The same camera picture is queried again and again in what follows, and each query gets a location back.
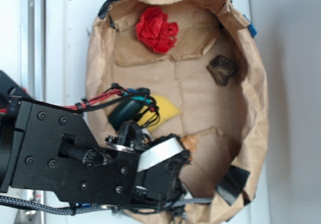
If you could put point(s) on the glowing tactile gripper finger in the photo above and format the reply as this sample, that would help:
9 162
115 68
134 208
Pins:
159 153

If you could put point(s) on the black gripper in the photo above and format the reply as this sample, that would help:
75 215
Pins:
54 150

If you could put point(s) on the orange spiral seashell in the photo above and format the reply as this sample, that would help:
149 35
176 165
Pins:
190 142

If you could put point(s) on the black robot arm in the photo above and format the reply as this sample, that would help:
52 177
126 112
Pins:
9 91

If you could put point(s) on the yellow sponge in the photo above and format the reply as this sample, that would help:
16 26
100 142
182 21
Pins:
166 110

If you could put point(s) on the dark green oval soap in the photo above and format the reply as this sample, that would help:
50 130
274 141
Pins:
125 111

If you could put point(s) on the brown rock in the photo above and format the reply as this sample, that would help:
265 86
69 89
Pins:
222 69

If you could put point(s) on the brown paper bag tray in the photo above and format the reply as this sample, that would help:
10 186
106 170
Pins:
231 121

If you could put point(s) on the red crumpled tissue paper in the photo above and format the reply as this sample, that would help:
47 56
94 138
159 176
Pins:
155 32

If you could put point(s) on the white plastic lid board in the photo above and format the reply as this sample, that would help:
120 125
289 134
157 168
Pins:
68 27

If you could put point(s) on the aluminium frame rail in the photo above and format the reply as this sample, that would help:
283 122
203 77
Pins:
33 30

